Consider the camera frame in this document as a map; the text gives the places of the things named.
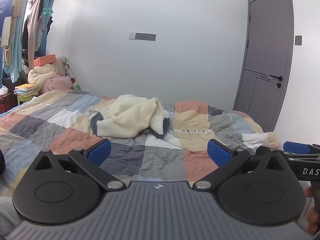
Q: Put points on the pink plush toy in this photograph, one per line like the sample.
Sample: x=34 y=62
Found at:
x=56 y=84

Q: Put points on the patchwork checkered quilt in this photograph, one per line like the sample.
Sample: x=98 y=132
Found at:
x=75 y=135

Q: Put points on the grey door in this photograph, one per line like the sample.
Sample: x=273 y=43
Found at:
x=265 y=42

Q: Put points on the grey wall switch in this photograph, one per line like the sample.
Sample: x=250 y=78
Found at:
x=298 y=40

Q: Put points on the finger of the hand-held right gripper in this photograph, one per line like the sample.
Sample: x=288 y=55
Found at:
x=296 y=146
x=261 y=150

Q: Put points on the beige hanging garment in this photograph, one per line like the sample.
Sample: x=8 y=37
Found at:
x=32 y=30

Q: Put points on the stack of books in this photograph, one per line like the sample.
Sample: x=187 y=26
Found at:
x=25 y=89

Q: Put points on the dark hanging clothes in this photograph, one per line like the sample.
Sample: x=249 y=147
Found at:
x=43 y=30

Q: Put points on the grey cloth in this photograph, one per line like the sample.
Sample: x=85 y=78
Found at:
x=6 y=215

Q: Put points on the cream fleece jacket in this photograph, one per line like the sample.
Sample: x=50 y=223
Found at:
x=125 y=120

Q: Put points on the cream blanket pile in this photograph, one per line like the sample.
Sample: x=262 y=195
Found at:
x=41 y=76

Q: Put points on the orange box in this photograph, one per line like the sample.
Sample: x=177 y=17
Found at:
x=45 y=60

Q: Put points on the green clothes hanger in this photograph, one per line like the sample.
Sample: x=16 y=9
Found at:
x=47 y=11

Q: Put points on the patterned white pillow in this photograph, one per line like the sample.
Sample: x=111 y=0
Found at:
x=68 y=66

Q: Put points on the person's right hand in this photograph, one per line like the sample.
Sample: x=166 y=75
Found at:
x=313 y=221

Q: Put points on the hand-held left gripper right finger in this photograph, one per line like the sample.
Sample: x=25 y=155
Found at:
x=218 y=152

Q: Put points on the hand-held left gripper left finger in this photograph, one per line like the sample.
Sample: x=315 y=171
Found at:
x=100 y=152

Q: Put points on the black door lock knob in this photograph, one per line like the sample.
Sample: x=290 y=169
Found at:
x=278 y=85

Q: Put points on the light teal hanging cloth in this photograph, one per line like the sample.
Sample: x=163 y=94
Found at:
x=17 y=42

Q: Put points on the yellow stool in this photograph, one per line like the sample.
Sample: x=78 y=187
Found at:
x=23 y=98

